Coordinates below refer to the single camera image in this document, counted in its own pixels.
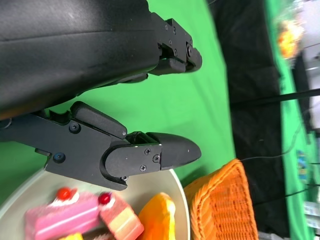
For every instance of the yellow cake slice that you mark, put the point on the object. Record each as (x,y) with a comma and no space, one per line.
(72,237)

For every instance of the orange white toy bread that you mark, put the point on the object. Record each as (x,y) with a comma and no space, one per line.
(157,217)

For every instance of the long magenta striped cake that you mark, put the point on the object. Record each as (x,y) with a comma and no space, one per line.
(62,220)

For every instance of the salmon pink cube cake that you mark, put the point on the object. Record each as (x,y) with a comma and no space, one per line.
(120,220)

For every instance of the grey-green bowl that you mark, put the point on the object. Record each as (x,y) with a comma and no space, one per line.
(155,185)

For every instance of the orange yellow food pile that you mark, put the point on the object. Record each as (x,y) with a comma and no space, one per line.
(287,42)

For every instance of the green tablecloth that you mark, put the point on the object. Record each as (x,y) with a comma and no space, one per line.
(175,105)

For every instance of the blue printed card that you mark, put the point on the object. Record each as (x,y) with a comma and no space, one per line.
(302,165)

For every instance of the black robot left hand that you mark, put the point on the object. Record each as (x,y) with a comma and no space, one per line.
(62,50)

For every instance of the black backdrop cloth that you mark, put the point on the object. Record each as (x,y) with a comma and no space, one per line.
(250,62)

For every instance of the brown white strawberry cake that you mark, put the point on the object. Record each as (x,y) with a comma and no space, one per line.
(98,236)

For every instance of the black stand pole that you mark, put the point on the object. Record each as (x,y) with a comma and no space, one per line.
(287,96)

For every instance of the orange wicker basket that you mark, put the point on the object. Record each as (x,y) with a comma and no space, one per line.
(225,205)

